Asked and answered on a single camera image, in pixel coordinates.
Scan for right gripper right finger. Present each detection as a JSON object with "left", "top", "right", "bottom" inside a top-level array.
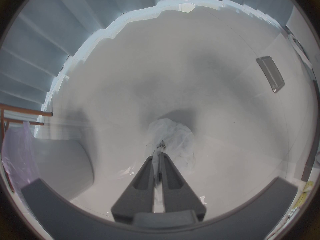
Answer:
[{"left": 159, "top": 152, "right": 208, "bottom": 221}]

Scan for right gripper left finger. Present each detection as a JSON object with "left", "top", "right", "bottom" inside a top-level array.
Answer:
[{"left": 111, "top": 152, "right": 159, "bottom": 224}]

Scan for white printed wrapper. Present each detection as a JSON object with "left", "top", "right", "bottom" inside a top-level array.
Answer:
[{"left": 146, "top": 118, "right": 197, "bottom": 209}]

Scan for purple plastic bag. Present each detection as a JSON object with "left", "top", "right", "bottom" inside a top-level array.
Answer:
[{"left": 1, "top": 121, "right": 41, "bottom": 192}]

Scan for white trash bin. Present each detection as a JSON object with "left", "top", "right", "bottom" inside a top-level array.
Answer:
[{"left": 32, "top": 138, "right": 95, "bottom": 202}]

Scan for wooden chair white cushions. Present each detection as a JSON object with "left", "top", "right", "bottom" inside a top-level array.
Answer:
[{"left": 0, "top": 103, "right": 54, "bottom": 144}]

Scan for white curtain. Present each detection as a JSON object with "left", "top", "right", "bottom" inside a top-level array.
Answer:
[{"left": 0, "top": 0, "right": 293, "bottom": 126}]

